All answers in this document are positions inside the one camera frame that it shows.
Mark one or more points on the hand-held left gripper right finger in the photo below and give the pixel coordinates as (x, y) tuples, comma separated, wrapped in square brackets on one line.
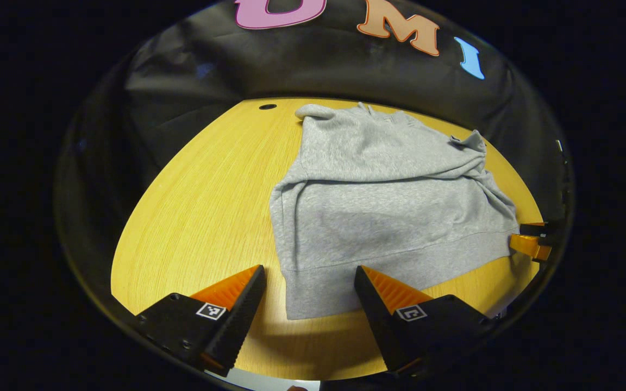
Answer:
[(378, 320)]

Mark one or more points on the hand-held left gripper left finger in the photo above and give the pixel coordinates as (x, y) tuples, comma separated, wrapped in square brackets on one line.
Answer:
[(239, 320)]

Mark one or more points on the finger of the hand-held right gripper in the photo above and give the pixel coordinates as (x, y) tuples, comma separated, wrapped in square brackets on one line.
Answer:
[(533, 247), (534, 228)]

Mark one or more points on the grey zip-neck sweatshirt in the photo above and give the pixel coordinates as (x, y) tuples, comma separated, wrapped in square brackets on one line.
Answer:
[(378, 206)]

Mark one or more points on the black backdrop cloth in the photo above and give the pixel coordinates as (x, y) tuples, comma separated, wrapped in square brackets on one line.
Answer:
[(291, 65)]

